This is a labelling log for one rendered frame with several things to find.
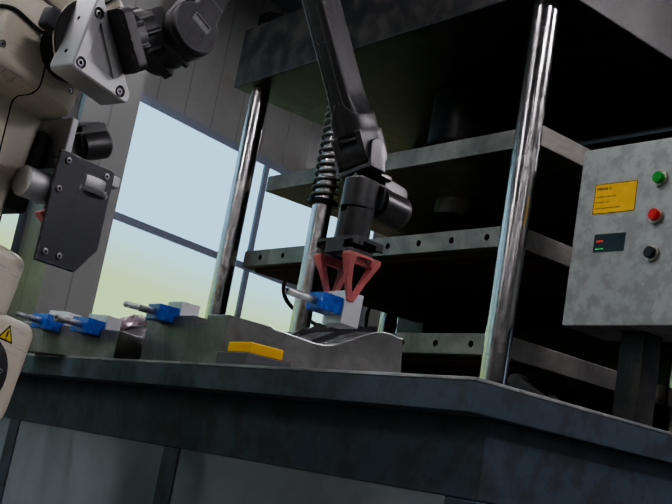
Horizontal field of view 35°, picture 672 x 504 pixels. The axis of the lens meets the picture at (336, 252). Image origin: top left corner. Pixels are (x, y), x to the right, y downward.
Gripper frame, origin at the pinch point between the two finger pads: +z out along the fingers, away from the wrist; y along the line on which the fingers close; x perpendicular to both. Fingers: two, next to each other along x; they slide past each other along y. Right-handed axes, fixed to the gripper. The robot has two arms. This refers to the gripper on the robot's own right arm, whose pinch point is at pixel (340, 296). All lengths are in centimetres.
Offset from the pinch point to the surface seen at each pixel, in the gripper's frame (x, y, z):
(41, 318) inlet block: 26, 54, 9
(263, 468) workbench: 14.9, -9.7, 28.9
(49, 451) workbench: 15, 60, 33
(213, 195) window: -169, 348, -111
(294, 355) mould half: -0.6, 10.0, 9.6
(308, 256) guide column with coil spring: -62, 98, -31
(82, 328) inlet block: 22.1, 43.5, 10.5
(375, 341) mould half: -17.2, 10.1, 3.2
